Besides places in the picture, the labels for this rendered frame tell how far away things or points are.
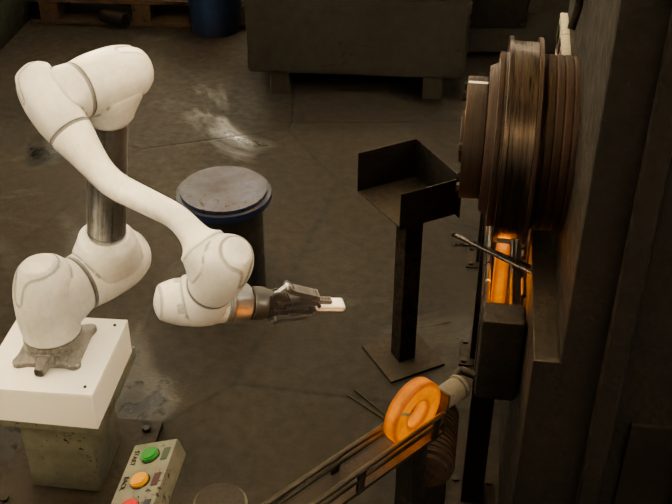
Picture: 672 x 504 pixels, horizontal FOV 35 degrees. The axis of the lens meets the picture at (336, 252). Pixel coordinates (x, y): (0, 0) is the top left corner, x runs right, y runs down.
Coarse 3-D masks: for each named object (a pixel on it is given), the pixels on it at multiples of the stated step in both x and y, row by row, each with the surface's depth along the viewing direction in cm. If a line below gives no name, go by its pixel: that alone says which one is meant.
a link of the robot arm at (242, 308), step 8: (248, 288) 231; (240, 296) 229; (248, 296) 230; (232, 304) 228; (240, 304) 229; (248, 304) 229; (232, 312) 228; (240, 312) 229; (248, 312) 230; (232, 320) 230; (240, 320) 231; (248, 320) 232
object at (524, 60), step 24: (528, 48) 231; (528, 72) 225; (528, 96) 222; (528, 120) 221; (504, 144) 221; (528, 144) 221; (504, 168) 222; (528, 168) 223; (504, 192) 226; (528, 192) 225; (504, 216) 231
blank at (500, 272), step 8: (496, 248) 262; (504, 248) 261; (496, 264) 258; (504, 264) 258; (496, 272) 258; (504, 272) 258; (496, 280) 258; (504, 280) 258; (496, 288) 259; (504, 288) 259; (496, 296) 260; (504, 296) 260
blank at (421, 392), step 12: (408, 384) 225; (420, 384) 225; (432, 384) 228; (396, 396) 224; (408, 396) 223; (420, 396) 226; (432, 396) 230; (396, 408) 223; (408, 408) 224; (420, 408) 232; (432, 408) 232; (384, 420) 225; (396, 420) 223; (408, 420) 232; (420, 420) 231; (396, 432) 225; (408, 432) 229
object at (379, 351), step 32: (384, 160) 324; (416, 160) 329; (384, 192) 324; (416, 192) 301; (448, 192) 307; (416, 224) 308; (416, 256) 326; (416, 288) 333; (416, 320) 341; (384, 352) 352; (416, 352) 352
